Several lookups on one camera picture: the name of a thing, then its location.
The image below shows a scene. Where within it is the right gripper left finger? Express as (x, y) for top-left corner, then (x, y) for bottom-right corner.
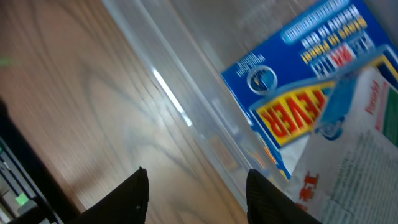
(71, 167), (149, 224)

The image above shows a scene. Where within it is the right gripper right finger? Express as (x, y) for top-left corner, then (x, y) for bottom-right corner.
(246, 169), (320, 224)

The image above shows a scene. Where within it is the white green medicine box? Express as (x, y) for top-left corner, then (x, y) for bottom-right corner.
(285, 68), (397, 223)

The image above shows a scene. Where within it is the blue cooling patch box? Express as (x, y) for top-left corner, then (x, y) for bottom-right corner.
(222, 0), (397, 178)

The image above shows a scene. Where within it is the clear plastic container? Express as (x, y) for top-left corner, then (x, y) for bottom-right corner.
(101, 0), (398, 212)

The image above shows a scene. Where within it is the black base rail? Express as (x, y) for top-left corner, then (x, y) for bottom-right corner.
(1, 101), (81, 223)

